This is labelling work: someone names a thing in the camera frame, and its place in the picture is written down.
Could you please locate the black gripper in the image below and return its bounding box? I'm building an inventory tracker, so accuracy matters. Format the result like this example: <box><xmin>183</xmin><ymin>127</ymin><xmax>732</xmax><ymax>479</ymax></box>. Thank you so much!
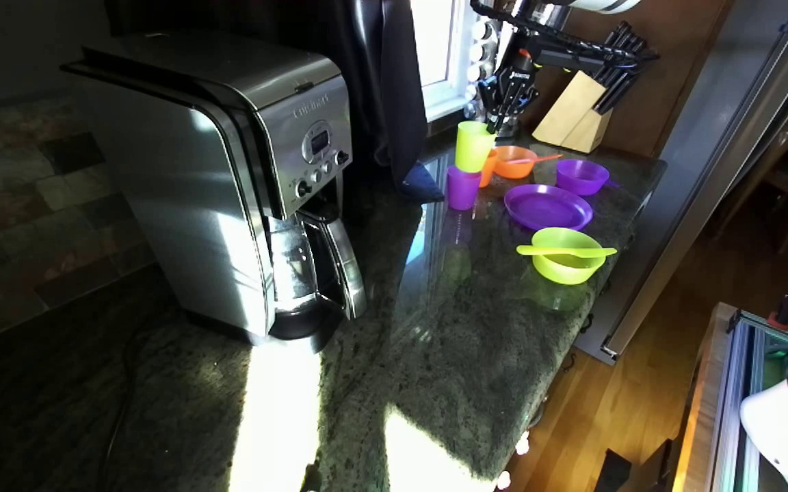
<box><xmin>474</xmin><ymin>44</ymin><xmax>543</xmax><ymax>142</ymax></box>

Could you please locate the green plastic cup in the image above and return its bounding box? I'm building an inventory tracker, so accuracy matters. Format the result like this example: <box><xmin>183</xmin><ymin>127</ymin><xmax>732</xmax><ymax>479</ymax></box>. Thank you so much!
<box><xmin>452</xmin><ymin>118</ymin><xmax>498</xmax><ymax>175</ymax></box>

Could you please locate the purple plastic cup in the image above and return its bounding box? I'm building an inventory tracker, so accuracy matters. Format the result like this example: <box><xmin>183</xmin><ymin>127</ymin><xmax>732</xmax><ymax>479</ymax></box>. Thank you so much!
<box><xmin>442</xmin><ymin>163</ymin><xmax>484</xmax><ymax>212</ymax></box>

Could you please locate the orange plastic bowl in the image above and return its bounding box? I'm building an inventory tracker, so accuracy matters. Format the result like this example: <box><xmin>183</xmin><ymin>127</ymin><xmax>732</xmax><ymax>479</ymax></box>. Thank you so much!
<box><xmin>489</xmin><ymin>144</ymin><xmax>539</xmax><ymax>183</ymax></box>

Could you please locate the chrome spice rack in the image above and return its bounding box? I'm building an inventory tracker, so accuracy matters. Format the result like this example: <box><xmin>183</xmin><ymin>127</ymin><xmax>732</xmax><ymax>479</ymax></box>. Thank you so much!
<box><xmin>461</xmin><ymin>11</ymin><xmax>510</xmax><ymax>119</ymax></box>

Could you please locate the wooden knife block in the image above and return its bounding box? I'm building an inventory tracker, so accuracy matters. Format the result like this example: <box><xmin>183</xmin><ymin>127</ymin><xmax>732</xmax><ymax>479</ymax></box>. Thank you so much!
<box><xmin>531</xmin><ymin>67</ymin><xmax>612</xmax><ymax>155</ymax></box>

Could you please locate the purple plastic bowl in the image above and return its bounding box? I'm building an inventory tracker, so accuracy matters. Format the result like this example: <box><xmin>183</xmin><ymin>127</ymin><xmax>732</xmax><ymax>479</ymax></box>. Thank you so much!
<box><xmin>551</xmin><ymin>155</ymin><xmax>612</xmax><ymax>198</ymax></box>

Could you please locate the purple plastic plate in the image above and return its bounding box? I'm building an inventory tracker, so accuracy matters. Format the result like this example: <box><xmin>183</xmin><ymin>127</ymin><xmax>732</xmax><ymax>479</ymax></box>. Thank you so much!
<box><xmin>501</xmin><ymin>181</ymin><xmax>595</xmax><ymax>233</ymax></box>

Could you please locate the green plastic spoon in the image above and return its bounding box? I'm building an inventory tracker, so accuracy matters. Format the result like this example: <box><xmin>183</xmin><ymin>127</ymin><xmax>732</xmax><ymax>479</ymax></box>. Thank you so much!
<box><xmin>513</xmin><ymin>239</ymin><xmax>617</xmax><ymax>259</ymax></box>

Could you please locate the green plastic bowl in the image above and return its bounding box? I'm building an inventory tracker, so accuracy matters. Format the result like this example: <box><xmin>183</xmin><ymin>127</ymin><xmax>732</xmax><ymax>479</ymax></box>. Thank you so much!
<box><xmin>527</xmin><ymin>224</ymin><xmax>610</xmax><ymax>287</ymax></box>

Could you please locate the stainless steel refrigerator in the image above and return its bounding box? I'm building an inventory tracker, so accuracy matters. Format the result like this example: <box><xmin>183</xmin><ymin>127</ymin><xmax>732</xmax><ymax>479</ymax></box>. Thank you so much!
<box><xmin>575</xmin><ymin>0</ymin><xmax>788</xmax><ymax>365</ymax></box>

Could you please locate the glass coffee carafe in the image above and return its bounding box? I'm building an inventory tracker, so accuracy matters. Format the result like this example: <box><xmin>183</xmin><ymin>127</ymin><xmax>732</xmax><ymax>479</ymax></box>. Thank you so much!
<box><xmin>267</xmin><ymin>208</ymin><xmax>370</xmax><ymax>341</ymax></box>

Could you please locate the stainless steel coffee maker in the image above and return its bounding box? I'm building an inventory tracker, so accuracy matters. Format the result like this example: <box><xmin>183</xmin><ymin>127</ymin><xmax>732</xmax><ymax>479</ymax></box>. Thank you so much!
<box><xmin>60</xmin><ymin>29</ymin><xmax>370</xmax><ymax>345</ymax></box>

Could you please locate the glass tank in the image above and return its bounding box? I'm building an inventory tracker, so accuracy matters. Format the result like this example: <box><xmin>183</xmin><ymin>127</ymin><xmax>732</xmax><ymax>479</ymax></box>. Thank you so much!
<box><xmin>671</xmin><ymin>300</ymin><xmax>788</xmax><ymax>492</ymax></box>

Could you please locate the white window frame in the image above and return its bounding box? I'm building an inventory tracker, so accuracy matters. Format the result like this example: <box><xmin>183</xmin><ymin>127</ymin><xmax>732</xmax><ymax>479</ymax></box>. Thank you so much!
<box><xmin>408</xmin><ymin>0</ymin><xmax>489</xmax><ymax>126</ymax></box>

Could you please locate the black handled knife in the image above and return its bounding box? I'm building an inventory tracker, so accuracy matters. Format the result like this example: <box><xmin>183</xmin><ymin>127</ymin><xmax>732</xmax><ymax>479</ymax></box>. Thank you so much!
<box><xmin>593</xmin><ymin>23</ymin><xmax>649</xmax><ymax>97</ymax></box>
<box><xmin>595</xmin><ymin>49</ymin><xmax>662</xmax><ymax>118</ymax></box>

